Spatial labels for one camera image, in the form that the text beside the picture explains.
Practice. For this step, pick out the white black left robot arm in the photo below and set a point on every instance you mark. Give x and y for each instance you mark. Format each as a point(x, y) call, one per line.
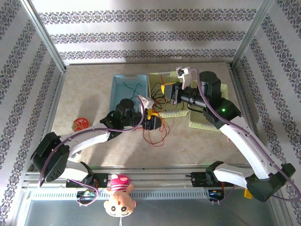
point(89, 139)

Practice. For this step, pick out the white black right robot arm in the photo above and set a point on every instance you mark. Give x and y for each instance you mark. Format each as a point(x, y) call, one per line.
point(240, 139)

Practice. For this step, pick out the pale yellow perforated basket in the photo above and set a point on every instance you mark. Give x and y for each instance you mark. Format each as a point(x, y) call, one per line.
point(200, 122)
point(156, 81)

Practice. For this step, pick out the light blue perforated basket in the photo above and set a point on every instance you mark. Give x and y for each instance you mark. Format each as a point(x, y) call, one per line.
point(122, 91)

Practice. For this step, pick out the round red gold tin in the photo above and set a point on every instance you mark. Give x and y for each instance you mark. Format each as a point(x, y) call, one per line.
point(80, 124)

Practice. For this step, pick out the pink plush doll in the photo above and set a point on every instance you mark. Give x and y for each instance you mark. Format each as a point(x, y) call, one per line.
point(120, 200)

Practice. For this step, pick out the small yellow block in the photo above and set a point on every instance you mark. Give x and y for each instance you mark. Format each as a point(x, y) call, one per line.
point(247, 194)

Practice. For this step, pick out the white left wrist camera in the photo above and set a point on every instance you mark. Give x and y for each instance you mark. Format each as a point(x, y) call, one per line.
point(146, 101)

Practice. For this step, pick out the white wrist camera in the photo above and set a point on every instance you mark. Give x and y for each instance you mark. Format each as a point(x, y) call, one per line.
point(146, 101)
point(185, 75)

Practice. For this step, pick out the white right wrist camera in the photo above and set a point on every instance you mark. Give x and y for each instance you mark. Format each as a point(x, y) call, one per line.
point(185, 75)

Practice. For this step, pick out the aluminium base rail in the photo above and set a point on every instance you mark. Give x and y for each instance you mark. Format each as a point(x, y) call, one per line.
point(150, 179)

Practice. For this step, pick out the aluminium frame post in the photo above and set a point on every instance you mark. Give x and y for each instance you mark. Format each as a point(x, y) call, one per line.
point(251, 35)
point(47, 37)

